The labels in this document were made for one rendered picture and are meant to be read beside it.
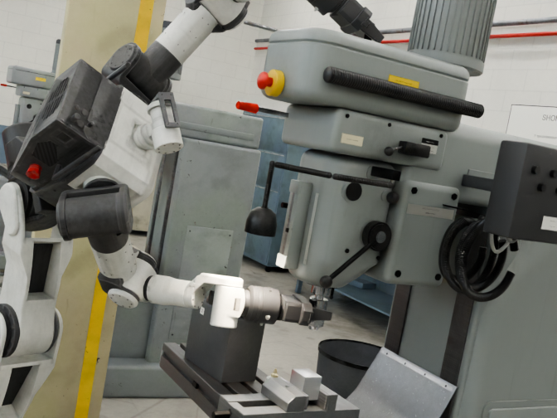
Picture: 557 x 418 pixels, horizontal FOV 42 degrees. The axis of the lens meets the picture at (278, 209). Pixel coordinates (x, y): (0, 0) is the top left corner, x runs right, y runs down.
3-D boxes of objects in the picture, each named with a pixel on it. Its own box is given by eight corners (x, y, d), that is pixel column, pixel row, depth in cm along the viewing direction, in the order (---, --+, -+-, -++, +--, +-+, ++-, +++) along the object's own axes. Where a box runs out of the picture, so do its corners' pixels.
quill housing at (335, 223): (313, 291, 166) (339, 153, 163) (270, 269, 184) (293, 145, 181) (379, 294, 176) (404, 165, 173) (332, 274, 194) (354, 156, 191)
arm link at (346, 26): (337, 42, 179) (302, 9, 176) (362, 13, 180) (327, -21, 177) (354, 37, 167) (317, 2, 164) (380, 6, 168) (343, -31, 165)
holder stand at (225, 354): (220, 383, 204) (232, 314, 203) (183, 357, 222) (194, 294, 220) (255, 381, 212) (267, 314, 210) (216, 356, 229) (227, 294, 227)
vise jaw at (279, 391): (286, 412, 172) (288, 396, 172) (260, 392, 183) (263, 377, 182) (307, 411, 175) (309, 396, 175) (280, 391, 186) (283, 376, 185)
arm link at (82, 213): (77, 257, 164) (64, 224, 152) (77, 224, 169) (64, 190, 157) (129, 250, 165) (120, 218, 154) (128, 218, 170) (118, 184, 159)
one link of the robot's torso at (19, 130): (-10, 136, 199) (25, 108, 189) (32, 141, 209) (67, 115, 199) (6, 232, 192) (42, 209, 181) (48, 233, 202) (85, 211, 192)
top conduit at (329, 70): (330, 82, 152) (332, 65, 151) (319, 81, 155) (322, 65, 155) (483, 119, 174) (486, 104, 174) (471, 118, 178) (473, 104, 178)
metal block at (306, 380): (300, 400, 178) (305, 376, 177) (288, 391, 183) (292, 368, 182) (317, 400, 181) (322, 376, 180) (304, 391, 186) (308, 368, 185)
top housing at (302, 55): (305, 99, 154) (319, 23, 152) (249, 94, 176) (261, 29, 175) (466, 134, 177) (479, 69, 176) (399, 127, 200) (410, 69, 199)
